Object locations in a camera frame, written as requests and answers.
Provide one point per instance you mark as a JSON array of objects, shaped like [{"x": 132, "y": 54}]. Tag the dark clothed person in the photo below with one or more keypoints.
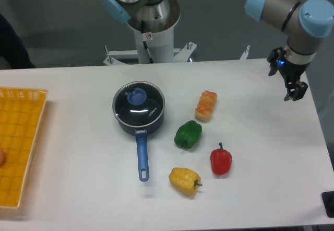
[{"x": 12, "y": 47}]

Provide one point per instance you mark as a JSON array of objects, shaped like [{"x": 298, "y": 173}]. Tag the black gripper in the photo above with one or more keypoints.
[{"x": 291, "y": 66}]

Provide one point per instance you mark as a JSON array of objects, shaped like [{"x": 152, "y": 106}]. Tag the white metal base frame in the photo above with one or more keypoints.
[{"x": 131, "y": 56}]

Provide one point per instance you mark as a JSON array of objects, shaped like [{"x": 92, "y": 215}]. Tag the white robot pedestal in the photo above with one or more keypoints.
[{"x": 153, "y": 28}]

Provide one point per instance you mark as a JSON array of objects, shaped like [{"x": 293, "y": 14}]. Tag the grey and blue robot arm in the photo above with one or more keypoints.
[{"x": 305, "y": 23}]

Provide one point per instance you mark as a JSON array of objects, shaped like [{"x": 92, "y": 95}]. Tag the yellow toy bell pepper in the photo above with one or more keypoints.
[{"x": 185, "y": 180}]

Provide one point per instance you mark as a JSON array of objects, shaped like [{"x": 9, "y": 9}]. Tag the yellow woven basket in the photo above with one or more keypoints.
[{"x": 21, "y": 113}]

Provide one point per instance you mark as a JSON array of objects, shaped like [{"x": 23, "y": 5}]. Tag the orange round object in basket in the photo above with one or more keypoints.
[{"x": 2, "y": 156}]

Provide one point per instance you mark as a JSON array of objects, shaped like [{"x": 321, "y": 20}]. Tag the green toy bell pepper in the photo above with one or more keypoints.
[{"x": 188, "y": 135}]

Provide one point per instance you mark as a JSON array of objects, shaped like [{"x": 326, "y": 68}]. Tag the red toy bell pepper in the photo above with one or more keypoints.
[{"x": 221, "y": 160}]

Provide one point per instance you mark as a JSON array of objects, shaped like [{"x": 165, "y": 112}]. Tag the black device at table edge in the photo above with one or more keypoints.
[{"x": 328, "y": 201}]

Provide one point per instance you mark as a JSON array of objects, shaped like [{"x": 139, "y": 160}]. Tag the dark saucepan with blue handle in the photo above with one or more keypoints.
[{"x": 141, "y": 134}]

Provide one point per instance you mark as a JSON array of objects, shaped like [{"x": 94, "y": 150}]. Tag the toy bread loaf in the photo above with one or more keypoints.
[{"x": 205, "y": 106}]

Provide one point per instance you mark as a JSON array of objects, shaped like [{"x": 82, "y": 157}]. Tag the glass lid with blue knob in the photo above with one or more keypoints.
[{"x": 138, "y": 104}]

